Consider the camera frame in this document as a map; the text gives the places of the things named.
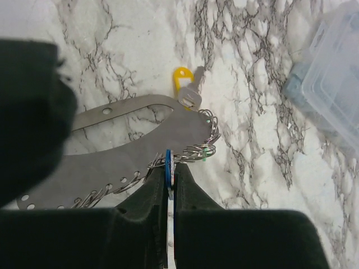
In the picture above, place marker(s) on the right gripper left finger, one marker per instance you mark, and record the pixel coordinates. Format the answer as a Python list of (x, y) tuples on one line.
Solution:
[(131, 235)]

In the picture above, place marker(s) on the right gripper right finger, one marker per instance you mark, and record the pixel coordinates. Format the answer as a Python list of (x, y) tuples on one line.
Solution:
[(209, 236)]

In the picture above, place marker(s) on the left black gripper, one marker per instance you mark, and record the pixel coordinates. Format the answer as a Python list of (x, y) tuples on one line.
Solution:
[(37, 112)]

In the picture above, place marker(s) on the green tagged key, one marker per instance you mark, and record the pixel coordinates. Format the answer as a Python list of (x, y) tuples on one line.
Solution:
[(206, 148)]

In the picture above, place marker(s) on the yellow tagged key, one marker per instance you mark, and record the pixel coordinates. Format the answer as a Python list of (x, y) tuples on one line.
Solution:
[(187, 87)]

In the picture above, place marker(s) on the clear plastic organizer box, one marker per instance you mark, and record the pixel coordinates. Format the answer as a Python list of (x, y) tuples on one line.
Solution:
[(323, 84)]

